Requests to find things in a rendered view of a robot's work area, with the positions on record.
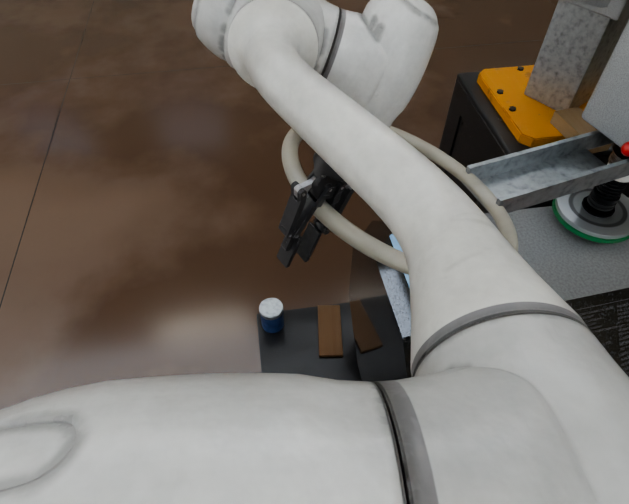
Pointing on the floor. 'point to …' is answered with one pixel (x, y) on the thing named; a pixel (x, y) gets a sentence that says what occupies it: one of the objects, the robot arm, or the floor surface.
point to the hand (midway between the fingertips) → (298, 245)
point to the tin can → (271, 315)
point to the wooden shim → (329, 331)
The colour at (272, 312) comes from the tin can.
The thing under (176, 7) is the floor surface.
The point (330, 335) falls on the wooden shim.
